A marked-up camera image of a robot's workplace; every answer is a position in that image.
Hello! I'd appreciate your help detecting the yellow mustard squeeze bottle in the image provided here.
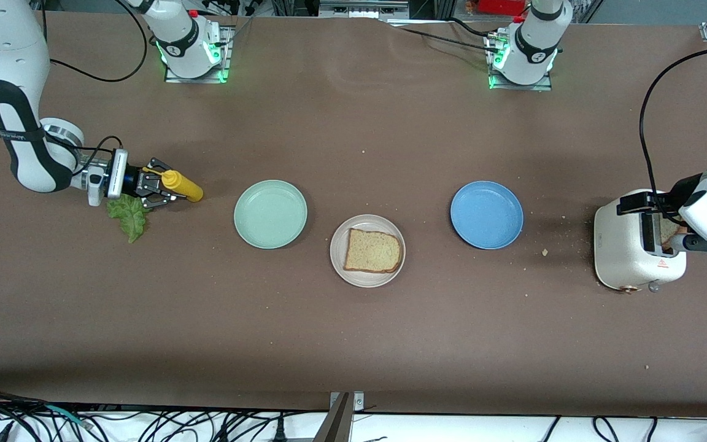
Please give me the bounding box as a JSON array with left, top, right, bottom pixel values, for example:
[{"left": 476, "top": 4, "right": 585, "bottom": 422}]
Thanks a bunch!
[{"left": 143, "top": 165, "right": 204, "bottom": 203}]

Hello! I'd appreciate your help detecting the green lettuce leaf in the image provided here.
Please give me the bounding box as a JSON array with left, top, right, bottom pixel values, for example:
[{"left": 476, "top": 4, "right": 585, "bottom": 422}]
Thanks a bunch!
[{"left": 107, "top": 195, "right": 153, "bottom": 244}]

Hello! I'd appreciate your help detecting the brown bread slice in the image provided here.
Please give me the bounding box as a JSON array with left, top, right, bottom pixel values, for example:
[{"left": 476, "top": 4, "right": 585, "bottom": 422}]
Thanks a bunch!
[
  {"left": 659, "top": 216, "right": 686, "bottom": 251},
  {"left": 344, "top": 228, "right": 403, "bottom": 274}
]

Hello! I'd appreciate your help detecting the mint green plate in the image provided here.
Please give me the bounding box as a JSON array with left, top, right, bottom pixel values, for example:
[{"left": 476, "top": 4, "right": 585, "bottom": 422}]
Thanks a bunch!
[{"left": 234, "top": 179, "right": 308, "bottom": 250}]

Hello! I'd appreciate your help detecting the blue plate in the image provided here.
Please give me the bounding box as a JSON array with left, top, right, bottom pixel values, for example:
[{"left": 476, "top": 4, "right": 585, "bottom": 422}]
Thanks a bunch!
[{"left": 450, "top": 180, "right": 524, "bottom": 250}]

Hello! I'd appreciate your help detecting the beige plate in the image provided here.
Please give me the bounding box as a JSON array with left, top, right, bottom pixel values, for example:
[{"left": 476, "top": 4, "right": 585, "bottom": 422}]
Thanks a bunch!
[{"left": 330, "top": 214, "right": 406, "bottom": 289}]

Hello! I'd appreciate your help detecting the white toaster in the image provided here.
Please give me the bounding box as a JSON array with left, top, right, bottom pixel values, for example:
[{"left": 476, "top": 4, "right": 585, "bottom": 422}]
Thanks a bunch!
[{"left": 593, "top": 188, "right": 688, "bottom": 294}]

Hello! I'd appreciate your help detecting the red background box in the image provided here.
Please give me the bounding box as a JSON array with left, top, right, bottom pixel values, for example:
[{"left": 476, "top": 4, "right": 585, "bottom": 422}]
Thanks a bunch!
[{"left": 475, "top": 0, "right": 529, "bottom": 16}]

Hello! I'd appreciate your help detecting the grey metal beam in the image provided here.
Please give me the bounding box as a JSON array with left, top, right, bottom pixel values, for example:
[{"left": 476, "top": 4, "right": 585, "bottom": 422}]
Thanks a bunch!
[{"left": 312, "top": 393, "right": 354, "bottom": 442}]

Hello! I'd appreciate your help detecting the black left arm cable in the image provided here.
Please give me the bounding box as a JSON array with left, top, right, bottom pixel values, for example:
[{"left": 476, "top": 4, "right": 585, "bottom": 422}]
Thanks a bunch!
[{"left": 639, "top": 46, "right": 707, "bottom": 223}]

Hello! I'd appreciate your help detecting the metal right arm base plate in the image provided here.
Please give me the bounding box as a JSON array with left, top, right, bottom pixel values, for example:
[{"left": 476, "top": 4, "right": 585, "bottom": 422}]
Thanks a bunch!
[{"left": 164, "top": 25, "right": 233, "bottom": 83}]

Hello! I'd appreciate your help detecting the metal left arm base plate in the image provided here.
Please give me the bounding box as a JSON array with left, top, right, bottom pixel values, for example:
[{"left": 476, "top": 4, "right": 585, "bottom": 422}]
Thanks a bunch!
[{"left": 487, "top": 31, "right": 554, "bottom": 91}]

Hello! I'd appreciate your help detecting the teal floor cable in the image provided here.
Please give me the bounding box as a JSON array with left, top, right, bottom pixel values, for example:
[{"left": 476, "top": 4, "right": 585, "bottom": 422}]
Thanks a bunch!
[{"left": 44, "top": 404, "right": 93, "bottom": 428}]

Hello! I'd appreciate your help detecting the black table power cable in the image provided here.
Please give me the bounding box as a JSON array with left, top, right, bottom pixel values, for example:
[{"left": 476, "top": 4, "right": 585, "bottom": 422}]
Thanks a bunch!
[
  {"left": 442, "top": 17, "right": 494, "bottom": 41},
  {"left": 390, "top": 25, "right": 501, "bottom": 53}
]

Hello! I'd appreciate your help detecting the aluminium frame profile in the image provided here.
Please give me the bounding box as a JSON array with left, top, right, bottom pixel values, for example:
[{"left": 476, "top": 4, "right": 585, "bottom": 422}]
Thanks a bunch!
[{"left": 319, "top": 0, "right": 411, "bottom": 20}]

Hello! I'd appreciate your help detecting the metal table edge bracket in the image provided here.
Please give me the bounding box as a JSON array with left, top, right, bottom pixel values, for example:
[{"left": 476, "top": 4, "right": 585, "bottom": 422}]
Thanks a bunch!
[{"left": 329, "top": 391, "right": 365, "bottom": 413}]

